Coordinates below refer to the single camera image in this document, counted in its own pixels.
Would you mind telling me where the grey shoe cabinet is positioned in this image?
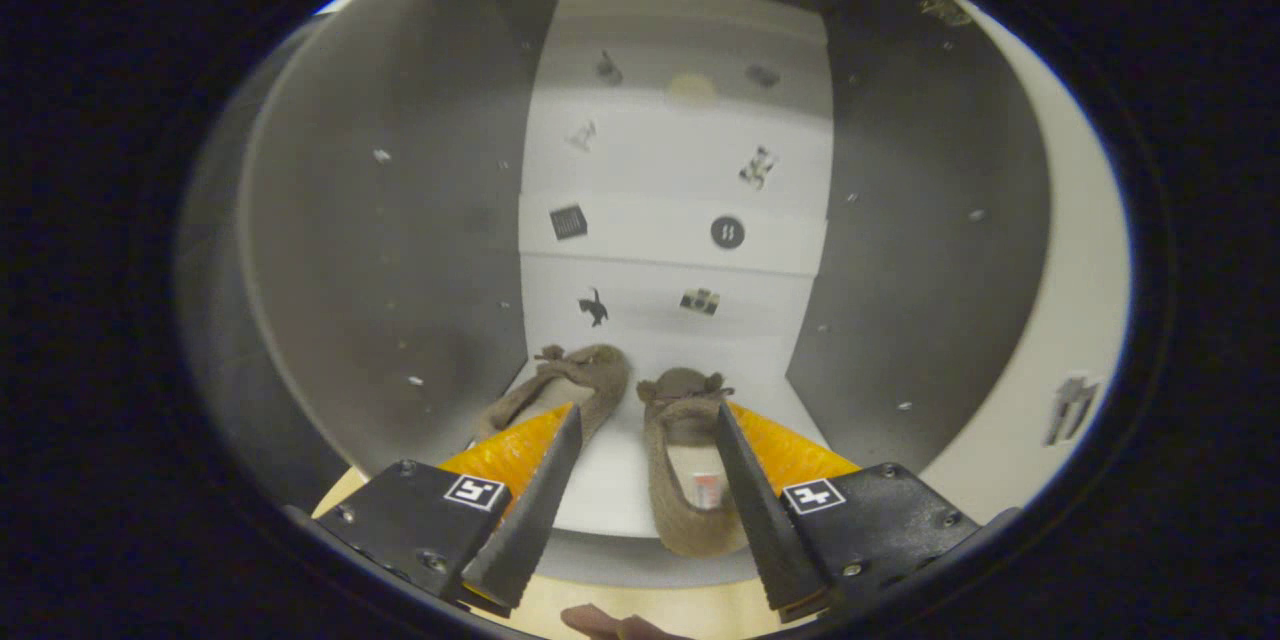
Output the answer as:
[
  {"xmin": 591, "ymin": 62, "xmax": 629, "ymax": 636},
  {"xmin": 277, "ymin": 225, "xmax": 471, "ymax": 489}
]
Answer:
[{"xmin": 175, "ymin": 0, "xmax": 1051, "ymax": 586}]

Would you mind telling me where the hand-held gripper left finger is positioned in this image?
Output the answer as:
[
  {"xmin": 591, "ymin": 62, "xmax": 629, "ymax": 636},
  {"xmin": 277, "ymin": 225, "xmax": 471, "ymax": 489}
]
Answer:
[{"xmin": 285, "ymin": 403, "xmax": 584, "ymax": 618}]

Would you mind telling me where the brown fuzzy shoe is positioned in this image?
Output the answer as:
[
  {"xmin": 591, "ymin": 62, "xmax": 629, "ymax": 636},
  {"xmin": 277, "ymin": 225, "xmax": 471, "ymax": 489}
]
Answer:
[
  {"xmin": 637, "ymin": 368, "xmax": 751, "ymax": 558},
  {"xmin": 470, "ymin": 344, "xmax": 631, "ymax": 446}
]

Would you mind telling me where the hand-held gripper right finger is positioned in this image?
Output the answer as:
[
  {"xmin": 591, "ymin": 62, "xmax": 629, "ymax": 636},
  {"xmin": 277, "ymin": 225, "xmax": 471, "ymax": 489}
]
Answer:
[{"xmin": 714, "ymin": 400, "xmax": 1021, "ymax": 621}]

